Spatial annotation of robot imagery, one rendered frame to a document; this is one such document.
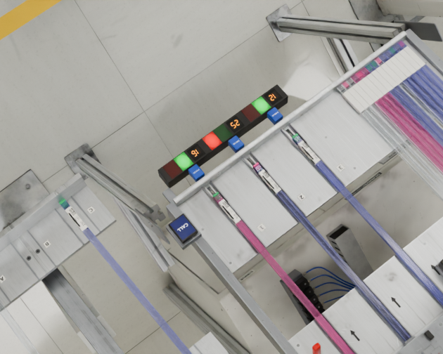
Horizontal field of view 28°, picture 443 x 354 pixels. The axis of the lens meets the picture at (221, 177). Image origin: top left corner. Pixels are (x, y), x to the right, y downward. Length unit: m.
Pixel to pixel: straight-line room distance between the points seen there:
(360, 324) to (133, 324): 1.09
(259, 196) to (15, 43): 0.91
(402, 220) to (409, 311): 0.50
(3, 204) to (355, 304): 1.12
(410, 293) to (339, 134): 0.38
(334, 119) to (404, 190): 0.39
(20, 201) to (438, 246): 1.20
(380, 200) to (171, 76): 0.75
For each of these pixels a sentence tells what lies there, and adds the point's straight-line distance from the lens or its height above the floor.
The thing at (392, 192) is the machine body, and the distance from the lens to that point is 2.27.
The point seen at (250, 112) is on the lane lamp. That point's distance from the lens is 1.99.
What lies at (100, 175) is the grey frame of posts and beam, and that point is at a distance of 2.33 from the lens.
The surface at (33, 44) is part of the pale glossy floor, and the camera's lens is 2.50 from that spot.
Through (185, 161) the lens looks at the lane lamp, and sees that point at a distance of 1.94.
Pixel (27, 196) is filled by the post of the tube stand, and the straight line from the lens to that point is 2.54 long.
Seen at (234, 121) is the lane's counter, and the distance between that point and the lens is 1.98.
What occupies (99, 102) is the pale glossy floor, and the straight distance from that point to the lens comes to 2.55.
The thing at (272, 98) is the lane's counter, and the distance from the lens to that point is 2.00.
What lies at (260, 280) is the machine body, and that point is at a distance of 2.14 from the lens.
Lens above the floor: 2.44
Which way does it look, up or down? 64 degrees down
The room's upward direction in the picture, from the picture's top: 117 degrees clockwise
